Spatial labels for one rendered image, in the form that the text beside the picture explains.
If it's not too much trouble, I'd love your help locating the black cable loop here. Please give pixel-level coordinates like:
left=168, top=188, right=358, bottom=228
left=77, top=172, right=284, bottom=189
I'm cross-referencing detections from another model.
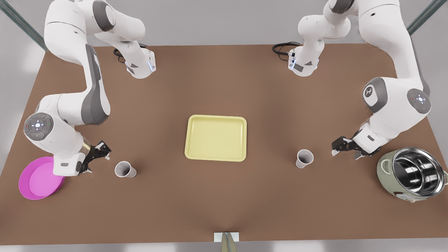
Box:
left=272, top=42, right=302, bottom=63
left=113, top=43, right=148, bottom=64

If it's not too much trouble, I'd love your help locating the yellow rectangular tray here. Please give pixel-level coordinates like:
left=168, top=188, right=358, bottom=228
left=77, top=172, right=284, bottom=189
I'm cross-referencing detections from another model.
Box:
left=184, top=114, right=247, bottom=162

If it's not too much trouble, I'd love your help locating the silver frame post with foot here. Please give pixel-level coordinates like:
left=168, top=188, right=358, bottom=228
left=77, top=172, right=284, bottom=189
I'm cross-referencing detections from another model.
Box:
left=214, top=232, right=240, bottom=252

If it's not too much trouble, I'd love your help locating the green pot with steel inside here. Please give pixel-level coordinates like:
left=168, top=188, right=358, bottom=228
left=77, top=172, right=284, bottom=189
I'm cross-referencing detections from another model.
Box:
left=377, top=147, right=448, bottom=203

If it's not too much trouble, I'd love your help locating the white IKEA cup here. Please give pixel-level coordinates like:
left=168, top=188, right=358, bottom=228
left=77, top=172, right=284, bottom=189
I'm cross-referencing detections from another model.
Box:
left=114, top=161, right=137, bottom=179
left=295, top=149, right=314, bottom=169

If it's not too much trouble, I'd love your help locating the pink round plate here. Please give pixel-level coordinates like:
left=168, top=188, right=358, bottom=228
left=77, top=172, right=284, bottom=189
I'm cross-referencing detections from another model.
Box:
left=19, top=156, right=66, bottom=201

